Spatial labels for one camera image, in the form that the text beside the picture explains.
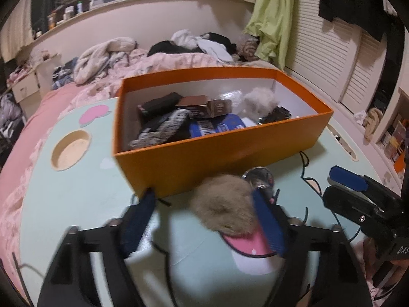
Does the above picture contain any brown fluffy pompom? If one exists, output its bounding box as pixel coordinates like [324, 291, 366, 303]
[190, 175, 256, 237]

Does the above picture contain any white fluffy pompom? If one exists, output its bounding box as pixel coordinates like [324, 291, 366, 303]
[243, 87, 279, 120]

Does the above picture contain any blue tin box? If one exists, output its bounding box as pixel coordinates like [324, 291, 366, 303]
[189, 114, 246, 138]

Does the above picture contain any brown card box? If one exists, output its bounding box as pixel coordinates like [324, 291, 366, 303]
[176, 96, 232, 119]

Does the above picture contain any black lace garment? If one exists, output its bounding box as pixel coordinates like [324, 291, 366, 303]
[128, 109, 191, 149]

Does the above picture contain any dark glossy rectangular box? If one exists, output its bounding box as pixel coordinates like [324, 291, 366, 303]
[138, 92, 183, 116]

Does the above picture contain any clear bubble wrap bundle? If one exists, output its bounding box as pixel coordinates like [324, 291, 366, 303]
[219, 90, 244, 110]

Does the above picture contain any lime green hanging garment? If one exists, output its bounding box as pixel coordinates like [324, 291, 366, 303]
[245, 0, 294, 69]

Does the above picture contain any black hanging garment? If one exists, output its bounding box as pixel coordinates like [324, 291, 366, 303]
[319, 0, 405, 91]

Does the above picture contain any orange cardboard box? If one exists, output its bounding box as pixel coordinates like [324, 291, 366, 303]
[112, 67, 333, 198]

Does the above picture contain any white drawer cabinet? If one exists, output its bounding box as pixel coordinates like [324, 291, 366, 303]
[12, 54, 61, 119]

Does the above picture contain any pink floral blanket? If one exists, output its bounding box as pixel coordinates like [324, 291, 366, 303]
[0, 49, 221, 291]

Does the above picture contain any cream knit sweater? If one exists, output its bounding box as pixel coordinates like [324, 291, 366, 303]
[73, 37, 137, 85]

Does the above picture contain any white clothes pile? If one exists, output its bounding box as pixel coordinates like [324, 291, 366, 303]
[171, 29, 234, 63]

